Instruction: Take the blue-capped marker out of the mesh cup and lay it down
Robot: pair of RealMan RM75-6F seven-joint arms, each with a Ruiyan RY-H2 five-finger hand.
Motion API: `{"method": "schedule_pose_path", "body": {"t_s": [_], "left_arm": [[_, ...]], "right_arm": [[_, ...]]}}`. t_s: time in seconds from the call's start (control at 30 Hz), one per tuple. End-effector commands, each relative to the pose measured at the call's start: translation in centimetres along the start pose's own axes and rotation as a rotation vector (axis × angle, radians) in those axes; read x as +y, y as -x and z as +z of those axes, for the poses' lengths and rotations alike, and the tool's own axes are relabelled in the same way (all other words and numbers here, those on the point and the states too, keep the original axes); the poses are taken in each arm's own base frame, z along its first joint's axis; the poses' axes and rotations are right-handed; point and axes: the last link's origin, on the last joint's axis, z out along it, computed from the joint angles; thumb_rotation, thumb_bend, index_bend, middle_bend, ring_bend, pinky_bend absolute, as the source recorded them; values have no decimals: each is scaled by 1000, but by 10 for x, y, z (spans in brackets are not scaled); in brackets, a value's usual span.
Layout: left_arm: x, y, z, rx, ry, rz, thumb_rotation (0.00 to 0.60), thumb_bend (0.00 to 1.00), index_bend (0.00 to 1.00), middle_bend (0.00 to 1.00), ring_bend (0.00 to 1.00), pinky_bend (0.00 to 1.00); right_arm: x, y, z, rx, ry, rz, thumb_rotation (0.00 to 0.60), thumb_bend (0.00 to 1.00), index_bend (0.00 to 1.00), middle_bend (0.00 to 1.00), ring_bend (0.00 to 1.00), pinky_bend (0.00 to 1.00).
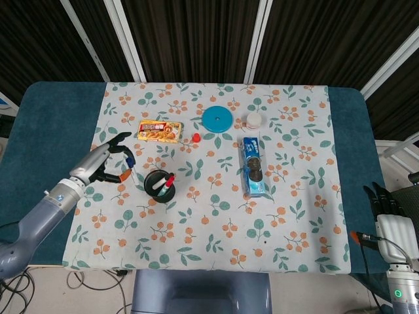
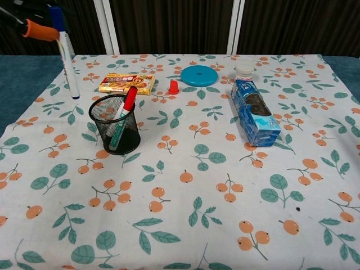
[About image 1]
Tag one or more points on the floral print tablecloth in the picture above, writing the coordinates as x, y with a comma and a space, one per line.
212, 222

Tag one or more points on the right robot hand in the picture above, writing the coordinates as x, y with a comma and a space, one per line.
394, 229

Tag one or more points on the red capped marker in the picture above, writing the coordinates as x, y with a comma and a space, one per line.
168, 184

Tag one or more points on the dark mesh chair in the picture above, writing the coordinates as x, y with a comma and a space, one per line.
407, 199

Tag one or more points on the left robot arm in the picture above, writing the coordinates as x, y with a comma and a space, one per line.
42, 212

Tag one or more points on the white cylindrical tube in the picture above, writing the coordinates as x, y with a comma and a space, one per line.
159, 184

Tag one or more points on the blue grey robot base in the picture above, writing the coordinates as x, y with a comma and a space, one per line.
203, 294

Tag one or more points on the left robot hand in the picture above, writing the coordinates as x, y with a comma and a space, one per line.
90, 163

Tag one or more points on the white lidded small jar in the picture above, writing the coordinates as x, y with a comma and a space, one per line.
254, 120

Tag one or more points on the yellow curry box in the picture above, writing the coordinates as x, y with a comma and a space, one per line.
160, 131

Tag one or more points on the black pen cup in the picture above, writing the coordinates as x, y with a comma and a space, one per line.
154, 196

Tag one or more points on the blue capped white marker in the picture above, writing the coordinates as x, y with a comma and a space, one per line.
130, 161

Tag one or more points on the blue round disc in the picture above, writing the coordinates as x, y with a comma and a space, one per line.
217, 119

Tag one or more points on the small red cap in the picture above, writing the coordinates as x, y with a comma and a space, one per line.
196, 137

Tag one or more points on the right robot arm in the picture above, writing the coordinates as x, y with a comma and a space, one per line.
401, 294

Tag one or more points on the white metal rack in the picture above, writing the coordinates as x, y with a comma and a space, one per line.
397, 153

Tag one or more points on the teal table cover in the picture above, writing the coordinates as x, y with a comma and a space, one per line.
52, 131

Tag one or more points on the blue cookie box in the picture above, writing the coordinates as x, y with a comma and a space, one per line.
253, 170

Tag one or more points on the white metal frame post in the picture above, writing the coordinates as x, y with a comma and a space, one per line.
389, 68
258, 42
126, 42
86, 42

